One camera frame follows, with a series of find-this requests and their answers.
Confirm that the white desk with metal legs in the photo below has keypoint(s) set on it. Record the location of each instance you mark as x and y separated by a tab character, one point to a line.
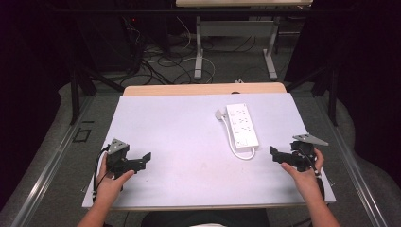
238	28

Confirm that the black metal stand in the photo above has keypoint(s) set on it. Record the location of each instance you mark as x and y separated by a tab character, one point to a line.
331	91
77	88

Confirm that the white table cover board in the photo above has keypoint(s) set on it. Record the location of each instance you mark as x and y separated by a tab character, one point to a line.
183	142

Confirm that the white power strip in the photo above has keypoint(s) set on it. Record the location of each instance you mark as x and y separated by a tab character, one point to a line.
242	126

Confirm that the dark computer case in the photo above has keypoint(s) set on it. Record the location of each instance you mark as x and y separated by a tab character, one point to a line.
107	41

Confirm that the person's left hand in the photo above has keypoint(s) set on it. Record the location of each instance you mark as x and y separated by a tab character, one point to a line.
108	186

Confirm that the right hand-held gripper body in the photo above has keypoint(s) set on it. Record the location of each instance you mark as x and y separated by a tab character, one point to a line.
303	151

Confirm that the white power plug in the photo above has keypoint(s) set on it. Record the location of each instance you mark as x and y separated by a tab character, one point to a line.
220	114

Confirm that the person's right hand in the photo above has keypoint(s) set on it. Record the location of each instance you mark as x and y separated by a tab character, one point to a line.
304	179

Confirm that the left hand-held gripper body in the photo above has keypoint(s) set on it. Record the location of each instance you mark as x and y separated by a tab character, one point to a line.
117	152

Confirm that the aluminium floor rail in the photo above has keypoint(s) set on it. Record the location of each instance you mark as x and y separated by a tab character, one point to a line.
47	167
350	164

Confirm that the person's dark clothing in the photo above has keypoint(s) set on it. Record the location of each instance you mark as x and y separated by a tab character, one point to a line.
205	219

